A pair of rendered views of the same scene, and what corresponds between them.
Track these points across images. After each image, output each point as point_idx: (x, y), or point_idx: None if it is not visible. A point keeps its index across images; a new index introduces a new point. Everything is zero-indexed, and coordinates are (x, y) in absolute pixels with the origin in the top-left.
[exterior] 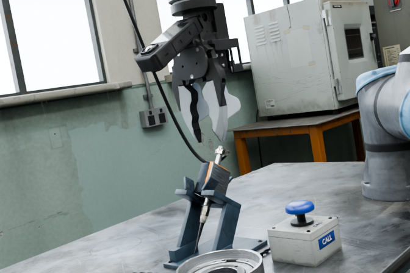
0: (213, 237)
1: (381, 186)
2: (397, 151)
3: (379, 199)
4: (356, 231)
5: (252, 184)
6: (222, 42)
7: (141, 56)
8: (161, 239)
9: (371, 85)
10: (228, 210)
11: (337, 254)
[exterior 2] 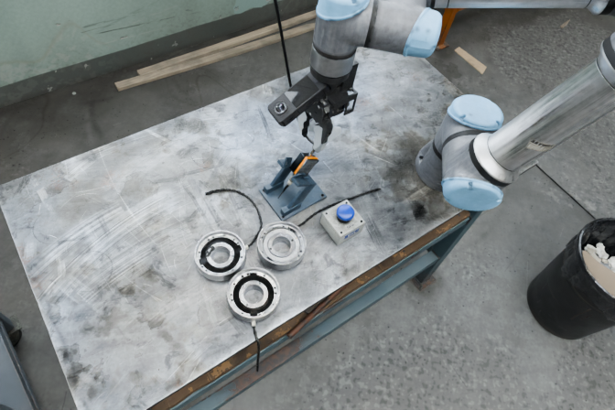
0: None
1: (425, 172)
2: None
3: (419, 176)
4: (380, 214)
5: (359, 78)
6: (341, 102)
7: (273, 112)
8: (267, 145)
9: (455, 123)
10: (305, 189)
11: (355, 237)
